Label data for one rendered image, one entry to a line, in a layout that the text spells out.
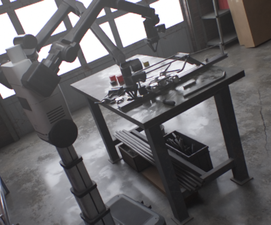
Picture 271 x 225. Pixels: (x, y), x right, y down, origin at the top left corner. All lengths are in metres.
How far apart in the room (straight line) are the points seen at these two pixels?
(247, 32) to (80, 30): 4.19
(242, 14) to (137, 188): 3.48
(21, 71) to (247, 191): 1.76
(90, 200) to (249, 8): 4.21
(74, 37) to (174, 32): 4.39
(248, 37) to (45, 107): 4.32
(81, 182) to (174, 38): 4.30
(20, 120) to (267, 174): 3.58
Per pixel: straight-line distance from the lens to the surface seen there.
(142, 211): 2.25
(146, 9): 2.03
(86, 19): 1.63
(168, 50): 5.84
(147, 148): 2.94
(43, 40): 1.98
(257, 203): 2.49
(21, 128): 5.18
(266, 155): 2.93
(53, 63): 1.52
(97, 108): 3.17
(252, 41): 5.55
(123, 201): 2.40
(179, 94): 2.11
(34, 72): 1.49
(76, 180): 1.92
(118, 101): 2.23
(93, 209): 2.04
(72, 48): 1.56
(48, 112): 1.69
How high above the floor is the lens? 1.66
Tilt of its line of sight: 23 degrees down
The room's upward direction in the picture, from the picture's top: 19 degrees counter-clockwise
